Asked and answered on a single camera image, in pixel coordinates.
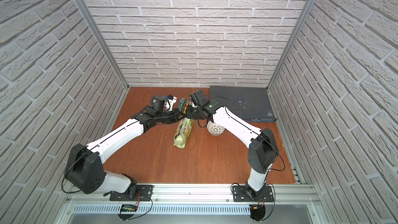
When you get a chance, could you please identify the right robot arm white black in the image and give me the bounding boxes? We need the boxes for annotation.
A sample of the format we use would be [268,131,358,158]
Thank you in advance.
[186,89,280,201]

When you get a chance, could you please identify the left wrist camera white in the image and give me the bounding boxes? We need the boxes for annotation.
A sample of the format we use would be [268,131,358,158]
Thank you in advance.
[165,95,177,111]

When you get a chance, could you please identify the green oats bag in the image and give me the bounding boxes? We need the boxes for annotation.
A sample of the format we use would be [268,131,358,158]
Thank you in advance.
[174,118,194,148]

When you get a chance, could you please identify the right black round connector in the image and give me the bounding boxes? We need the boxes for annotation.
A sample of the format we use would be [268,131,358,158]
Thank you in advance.
[249,205,266,222]

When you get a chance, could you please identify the teal utility knife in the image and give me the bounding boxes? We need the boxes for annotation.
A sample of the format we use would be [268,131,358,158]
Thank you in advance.
[178,97,186,112]

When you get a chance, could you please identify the left green circuit board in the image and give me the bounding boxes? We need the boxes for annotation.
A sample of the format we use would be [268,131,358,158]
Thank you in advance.
[120,204,138,214]

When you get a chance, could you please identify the yellow handled pliers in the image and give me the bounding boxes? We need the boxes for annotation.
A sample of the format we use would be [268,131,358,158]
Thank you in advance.
[183,97,192,114]

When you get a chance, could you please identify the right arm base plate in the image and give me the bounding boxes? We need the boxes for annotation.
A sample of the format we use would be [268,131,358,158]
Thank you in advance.
[230,184,275,203]

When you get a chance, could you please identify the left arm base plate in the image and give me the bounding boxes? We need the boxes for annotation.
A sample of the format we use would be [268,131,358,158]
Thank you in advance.
[109,185,154,202]

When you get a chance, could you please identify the dark grey network switch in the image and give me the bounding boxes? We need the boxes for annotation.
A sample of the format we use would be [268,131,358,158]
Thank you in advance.
[209,86,276,122]

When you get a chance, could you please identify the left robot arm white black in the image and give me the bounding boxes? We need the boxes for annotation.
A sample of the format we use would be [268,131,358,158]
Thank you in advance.
[63,95,184,194]

